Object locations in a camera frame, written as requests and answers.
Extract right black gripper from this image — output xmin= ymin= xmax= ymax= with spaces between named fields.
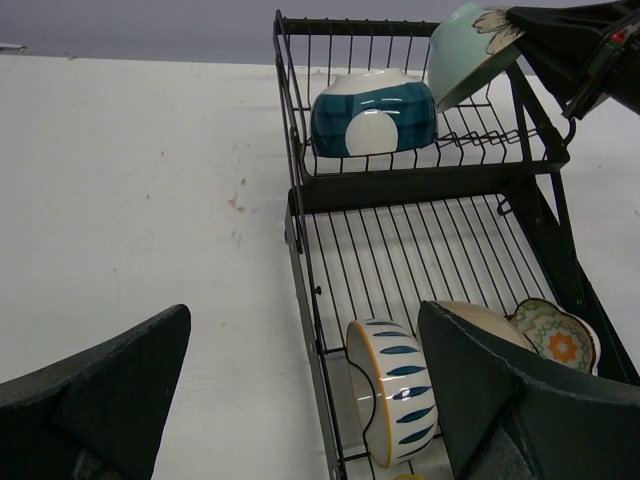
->
xmin=506 ymin=1 xmax=639 ymax=120

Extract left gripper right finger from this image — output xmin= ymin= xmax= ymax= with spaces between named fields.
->
xmin=418 ymin=302 xmax=639 ymax=479

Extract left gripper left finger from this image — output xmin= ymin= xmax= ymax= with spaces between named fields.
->
xmin=1 ymin=304 xmax=191 ymax=479

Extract mint green floral bowl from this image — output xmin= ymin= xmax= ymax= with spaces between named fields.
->
xmin=427 ymin=3 xmax=524 ymax=112

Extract teal white dotted bowl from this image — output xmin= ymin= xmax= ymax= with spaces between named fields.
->
xmin=310 ymin=68 xmax=438 ymax=158

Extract yellow green patterned bowl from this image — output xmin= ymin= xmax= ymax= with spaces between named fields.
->
xmin=395 ymin=470 xmax=425 ymax=480

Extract beige plain bowl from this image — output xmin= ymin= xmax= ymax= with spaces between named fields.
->
xmin=437 ymin=300 xmax=536 ymax=353

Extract white bowl blue stripes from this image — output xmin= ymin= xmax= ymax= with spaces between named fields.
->
xmin=346 ymin=319 xmax=438 ymax=469

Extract white scalloped patterned bowl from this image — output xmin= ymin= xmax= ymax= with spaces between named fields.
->
xmin=510 ymin=298 xmax=602 ymax=376

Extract black wire dish rack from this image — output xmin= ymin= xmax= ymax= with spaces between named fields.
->
xmin=273 ymin=14 xmax=639 ymax=479

